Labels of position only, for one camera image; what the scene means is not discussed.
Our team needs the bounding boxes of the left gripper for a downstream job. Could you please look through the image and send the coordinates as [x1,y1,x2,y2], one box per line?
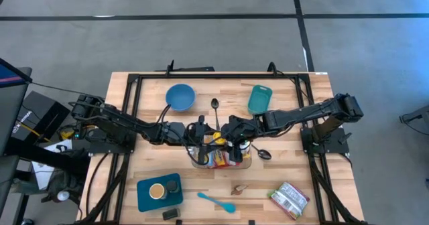
[186,115,215,165]

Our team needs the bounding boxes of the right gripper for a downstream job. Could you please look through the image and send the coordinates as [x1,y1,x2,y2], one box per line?
[223,115,267,163]

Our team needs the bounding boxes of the black-lid spice jar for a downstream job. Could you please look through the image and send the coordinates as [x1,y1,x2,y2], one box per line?
[166,179,180,194]

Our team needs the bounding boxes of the clear plastic bin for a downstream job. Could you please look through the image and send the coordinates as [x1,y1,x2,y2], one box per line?
[189,131,253,170]

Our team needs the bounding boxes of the teal plastic basket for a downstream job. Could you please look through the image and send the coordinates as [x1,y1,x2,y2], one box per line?
[247,84,273,115]

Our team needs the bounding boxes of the silver metal spoon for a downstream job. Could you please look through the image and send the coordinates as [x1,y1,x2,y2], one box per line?
[210,97,222,132]
[250,143,273,161]

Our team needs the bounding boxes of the blue bowl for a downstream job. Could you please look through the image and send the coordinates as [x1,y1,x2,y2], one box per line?
[165,83,197,113]

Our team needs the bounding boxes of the Trader Joe's taco seasoning packet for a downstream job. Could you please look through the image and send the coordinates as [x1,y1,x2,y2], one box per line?
[230,183,249,196]

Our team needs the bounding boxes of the teal flat lid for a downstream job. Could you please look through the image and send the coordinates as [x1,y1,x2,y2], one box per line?
[196,192,237,214]

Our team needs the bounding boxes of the silver green snack packet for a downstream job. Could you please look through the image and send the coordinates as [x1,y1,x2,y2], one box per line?
[267,181,311,221]

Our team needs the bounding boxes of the small black box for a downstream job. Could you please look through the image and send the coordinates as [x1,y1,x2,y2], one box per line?
[162,208,182,221]

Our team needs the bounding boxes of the teal rectangular tray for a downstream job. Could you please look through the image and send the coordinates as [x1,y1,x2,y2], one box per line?
[136,173,184,213]

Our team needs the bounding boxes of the dark green backpack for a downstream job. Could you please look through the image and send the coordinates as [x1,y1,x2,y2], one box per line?
[13,169,83,204]

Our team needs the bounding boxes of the white paper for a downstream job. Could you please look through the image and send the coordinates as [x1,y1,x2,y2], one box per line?
[31,139,74,191]

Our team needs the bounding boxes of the black computer case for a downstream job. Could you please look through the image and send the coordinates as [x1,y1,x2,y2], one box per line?
[13,90,71,144]

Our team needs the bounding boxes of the computer monitor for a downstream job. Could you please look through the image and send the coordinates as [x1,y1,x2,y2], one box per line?
[0,58,34,157]

